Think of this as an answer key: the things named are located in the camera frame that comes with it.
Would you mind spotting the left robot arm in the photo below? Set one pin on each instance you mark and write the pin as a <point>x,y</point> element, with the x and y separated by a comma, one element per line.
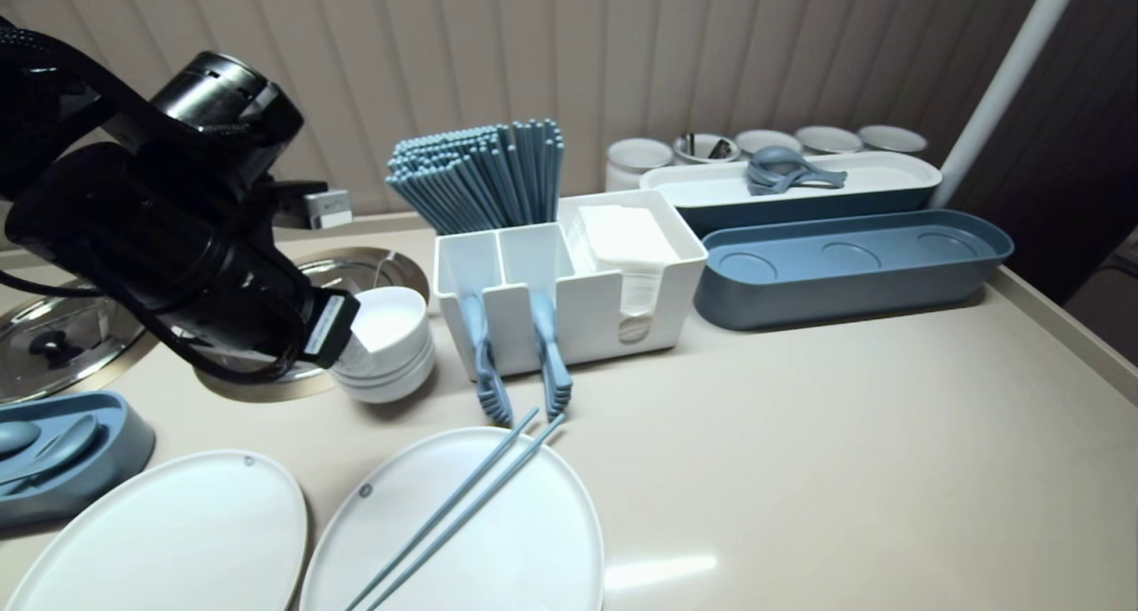
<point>151,237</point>

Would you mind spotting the white cutlery organizer box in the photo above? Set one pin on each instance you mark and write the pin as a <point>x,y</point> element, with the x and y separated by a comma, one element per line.
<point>587,317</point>

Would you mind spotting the blue tongs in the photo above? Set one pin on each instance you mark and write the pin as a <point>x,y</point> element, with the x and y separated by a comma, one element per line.
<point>487,362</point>
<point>551,353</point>

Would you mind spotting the stack of white napkins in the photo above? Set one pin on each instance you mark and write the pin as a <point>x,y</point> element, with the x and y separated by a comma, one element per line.
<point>627,237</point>

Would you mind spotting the bundle of blue chopsticks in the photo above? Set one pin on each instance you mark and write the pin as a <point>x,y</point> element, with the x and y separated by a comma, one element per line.
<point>484,180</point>

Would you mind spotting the white cup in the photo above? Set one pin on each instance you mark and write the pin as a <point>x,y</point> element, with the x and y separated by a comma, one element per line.
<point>702,156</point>
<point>893,138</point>
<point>636,162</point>
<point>766,139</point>
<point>829,139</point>

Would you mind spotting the white bowl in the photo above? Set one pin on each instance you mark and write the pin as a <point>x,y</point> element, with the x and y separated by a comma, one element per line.
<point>396,392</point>
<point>391,322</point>
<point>402,373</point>

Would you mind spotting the dark utensil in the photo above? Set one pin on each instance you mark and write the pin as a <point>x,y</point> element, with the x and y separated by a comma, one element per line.
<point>718,148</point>

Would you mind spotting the blue spoon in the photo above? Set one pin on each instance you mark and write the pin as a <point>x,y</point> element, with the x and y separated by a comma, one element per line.
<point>775,160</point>
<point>766,187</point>
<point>62,446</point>
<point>16,437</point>

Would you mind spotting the blue chopstick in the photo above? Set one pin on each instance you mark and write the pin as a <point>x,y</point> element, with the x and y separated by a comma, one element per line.
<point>471,511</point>
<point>444,509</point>

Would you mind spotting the white oval plate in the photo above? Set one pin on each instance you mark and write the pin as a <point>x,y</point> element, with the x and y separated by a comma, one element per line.
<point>178,540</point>
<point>524,549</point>

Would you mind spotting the long blue oval tray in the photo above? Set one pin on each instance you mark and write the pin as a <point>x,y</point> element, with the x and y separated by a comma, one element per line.
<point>853,277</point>

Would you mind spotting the long white and blue tray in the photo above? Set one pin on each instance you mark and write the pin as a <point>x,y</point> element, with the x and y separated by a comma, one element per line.
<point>889,180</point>

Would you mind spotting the small blue spoon tray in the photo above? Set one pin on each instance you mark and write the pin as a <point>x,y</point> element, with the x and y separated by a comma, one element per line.
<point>124,451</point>

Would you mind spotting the white pole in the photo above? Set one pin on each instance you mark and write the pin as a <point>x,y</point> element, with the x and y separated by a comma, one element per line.
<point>1005,77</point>

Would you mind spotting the round steel lid black knob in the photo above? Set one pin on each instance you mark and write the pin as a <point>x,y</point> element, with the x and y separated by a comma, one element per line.
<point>53,344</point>

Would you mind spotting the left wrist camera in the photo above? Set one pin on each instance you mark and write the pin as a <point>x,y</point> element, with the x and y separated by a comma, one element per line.
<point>327,209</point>

